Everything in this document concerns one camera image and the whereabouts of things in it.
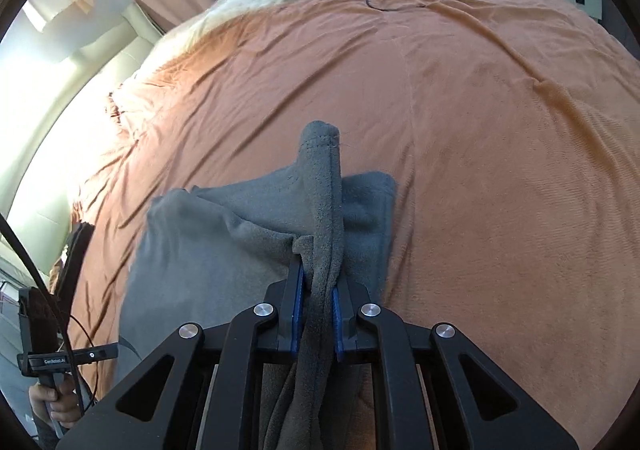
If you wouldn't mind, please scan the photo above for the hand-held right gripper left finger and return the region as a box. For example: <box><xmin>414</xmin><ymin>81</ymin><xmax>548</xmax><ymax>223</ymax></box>
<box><xmin>55</xmin><ymin>256</ymin><xmax>306</xmax><ymax>450</ymax></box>

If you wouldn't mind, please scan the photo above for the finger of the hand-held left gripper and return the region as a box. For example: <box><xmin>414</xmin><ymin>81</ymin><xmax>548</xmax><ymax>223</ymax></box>
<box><xmin>50</xmin><ymin>221</ymin><xmax>97</xmax><ymax>313</ymax></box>

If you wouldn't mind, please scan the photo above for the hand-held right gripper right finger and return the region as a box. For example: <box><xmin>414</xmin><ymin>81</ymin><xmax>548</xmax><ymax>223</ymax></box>
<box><xmin>332</xmin><ymin>279</ymin><xmax>579</xmax><ymax>450</ymax></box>

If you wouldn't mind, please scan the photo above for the grey t-shirt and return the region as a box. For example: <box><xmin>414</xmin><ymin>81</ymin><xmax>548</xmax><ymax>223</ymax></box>
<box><xmin>117</xmin><ymin>120</ymin><xmax>399</xmax><ymax>450</ymax></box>

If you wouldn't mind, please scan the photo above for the person's left hand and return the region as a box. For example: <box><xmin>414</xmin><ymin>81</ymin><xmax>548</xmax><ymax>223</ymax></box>
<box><xmin>28</xmin><ymin>376</ymin><xmax>85</xmax><ymax>427</ymax></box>

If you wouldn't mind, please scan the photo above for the cream padded headboard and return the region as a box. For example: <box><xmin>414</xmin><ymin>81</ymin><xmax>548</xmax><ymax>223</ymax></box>
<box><xmin>0</xmin><ymin>0</ymin><xmax>167</xmax><ymax>281</ymax></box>

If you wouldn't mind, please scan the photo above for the orange blanket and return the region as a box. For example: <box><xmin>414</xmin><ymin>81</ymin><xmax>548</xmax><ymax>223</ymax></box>
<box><xmin>67</xmin><ymin>0</ymin><xmax>640</xmax><ymax>450</ymax></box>

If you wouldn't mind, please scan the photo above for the thick black cable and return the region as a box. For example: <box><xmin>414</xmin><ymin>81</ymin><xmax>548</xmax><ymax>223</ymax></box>
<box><xmin>0</xmin><ymin>214</ymin><xmax>98</xmax><ymax>413</ymax></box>

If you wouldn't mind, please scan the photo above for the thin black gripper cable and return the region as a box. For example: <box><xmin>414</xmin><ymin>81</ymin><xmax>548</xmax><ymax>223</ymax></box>
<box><xmin>59</xmin><ymin>315</ymin><xmax>101</xmax><ymax>411</ymax></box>

